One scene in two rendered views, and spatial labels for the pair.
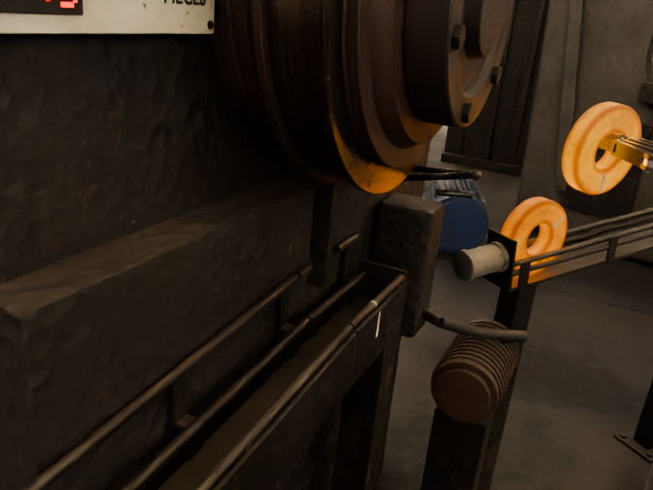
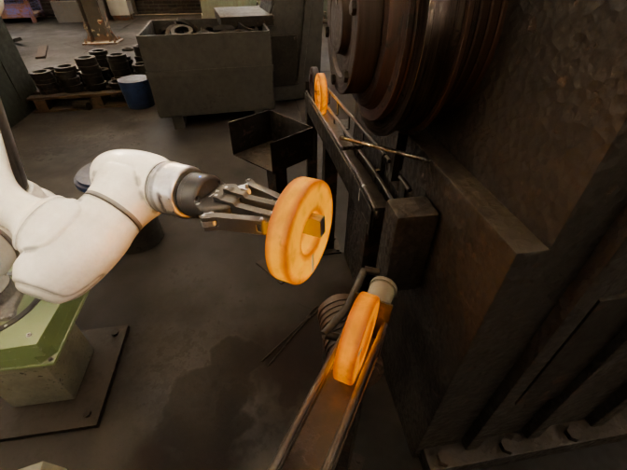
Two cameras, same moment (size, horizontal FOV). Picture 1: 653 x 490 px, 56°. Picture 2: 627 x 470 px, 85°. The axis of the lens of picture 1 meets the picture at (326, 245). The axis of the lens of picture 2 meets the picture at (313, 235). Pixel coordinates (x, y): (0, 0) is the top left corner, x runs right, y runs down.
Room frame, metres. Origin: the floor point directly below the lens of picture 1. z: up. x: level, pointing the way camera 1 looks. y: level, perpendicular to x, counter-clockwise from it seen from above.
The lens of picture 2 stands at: (1.40, -0.66, 1.23)
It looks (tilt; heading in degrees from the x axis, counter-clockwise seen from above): 39 degrees down; 146
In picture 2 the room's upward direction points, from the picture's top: straight up
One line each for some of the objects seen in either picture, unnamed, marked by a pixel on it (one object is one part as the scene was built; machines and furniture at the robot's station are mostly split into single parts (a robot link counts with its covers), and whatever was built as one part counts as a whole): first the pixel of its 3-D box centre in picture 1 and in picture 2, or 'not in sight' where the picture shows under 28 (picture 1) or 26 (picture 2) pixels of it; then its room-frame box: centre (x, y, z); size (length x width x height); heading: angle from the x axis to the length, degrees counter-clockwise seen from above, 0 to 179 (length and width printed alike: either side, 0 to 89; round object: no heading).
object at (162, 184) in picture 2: not in sight; (180, 190); (0.86, -0.57, 0.91); 0.09 x 0.06 x 0.09; 120
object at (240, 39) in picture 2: not in sight; (213, 67); (-1.99, 0.49, 0.39); 1.03 x 0.83 x 0.79; 69
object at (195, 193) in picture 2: not in sight; (215, 199); (0.93, -0.54, 0.92); 0.09 x 0.08 x 0.07; 30
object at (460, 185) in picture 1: (453, 211); not in sight; (3.01, -0.63, 0.17); 0.57 x 0.31 x 0.34; 175
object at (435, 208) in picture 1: (401, 264); (405, 246); (1.01, -0.14, 0.68); 0.11 x 0.08 x 0.24; 65
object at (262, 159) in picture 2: not in sight; (276, 203); (0.25, -0.09, 0.36); 0.26 x 0.20 x 0.72; 10
